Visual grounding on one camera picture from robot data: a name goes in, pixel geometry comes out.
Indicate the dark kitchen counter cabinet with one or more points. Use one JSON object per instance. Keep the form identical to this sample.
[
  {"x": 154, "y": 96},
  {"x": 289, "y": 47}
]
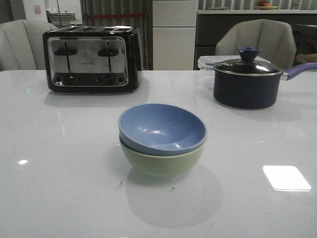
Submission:
[{"x": 212, "y": 25}]

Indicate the woven basket at right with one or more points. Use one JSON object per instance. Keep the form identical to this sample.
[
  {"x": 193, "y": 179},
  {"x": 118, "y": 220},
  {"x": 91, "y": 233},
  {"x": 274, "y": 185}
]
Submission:
[{"x": 309, "y": 58}]

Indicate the fruit bowl on counter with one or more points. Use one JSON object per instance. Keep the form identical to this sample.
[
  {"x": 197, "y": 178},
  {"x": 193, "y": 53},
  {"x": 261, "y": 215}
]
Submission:
[{"x": 265, "y": 5}]

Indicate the blue bowl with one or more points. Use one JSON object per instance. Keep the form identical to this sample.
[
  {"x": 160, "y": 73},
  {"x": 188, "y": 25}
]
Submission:
[{"x": 161, "y": 129}]

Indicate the glass pot lid blue knob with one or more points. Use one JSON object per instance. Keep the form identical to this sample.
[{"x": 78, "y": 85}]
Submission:
[{"x": 247, "y": 65}]

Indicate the dark blue saucepan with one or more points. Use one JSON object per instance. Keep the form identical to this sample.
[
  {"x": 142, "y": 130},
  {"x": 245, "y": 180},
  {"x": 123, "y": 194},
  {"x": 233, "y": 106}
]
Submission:
[{"x": 252, "y": 92}]

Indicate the clear plastic food container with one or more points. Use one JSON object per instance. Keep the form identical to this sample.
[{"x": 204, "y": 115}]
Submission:
[{"x": 207, "y": 62}]

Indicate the grey chair left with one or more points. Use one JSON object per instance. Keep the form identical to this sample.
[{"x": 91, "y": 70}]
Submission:
[{"x": 21, "y": 44}]

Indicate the white refrigerator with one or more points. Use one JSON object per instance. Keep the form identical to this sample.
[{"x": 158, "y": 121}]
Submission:
[{"x": 174, "y": 30}]

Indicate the grey chair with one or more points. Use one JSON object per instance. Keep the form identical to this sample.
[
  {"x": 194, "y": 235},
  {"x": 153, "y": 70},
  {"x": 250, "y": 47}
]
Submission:
[
  {"x": 21, "y": 44},
  {"x": 274, "y": 38}
]

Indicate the grey chair right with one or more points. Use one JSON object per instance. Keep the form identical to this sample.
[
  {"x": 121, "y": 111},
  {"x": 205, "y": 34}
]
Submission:
[{"x": 274, "y": 38}]

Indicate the black and chrome toaster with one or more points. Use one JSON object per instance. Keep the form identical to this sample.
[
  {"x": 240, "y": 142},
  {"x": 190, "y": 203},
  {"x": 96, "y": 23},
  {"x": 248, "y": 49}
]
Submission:
[{"x": 93, "y": 59}]

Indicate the green bowl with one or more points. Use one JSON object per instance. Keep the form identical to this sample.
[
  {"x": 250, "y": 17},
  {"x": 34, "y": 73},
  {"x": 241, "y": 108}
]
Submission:
[{"x": 162, "y": 166}]

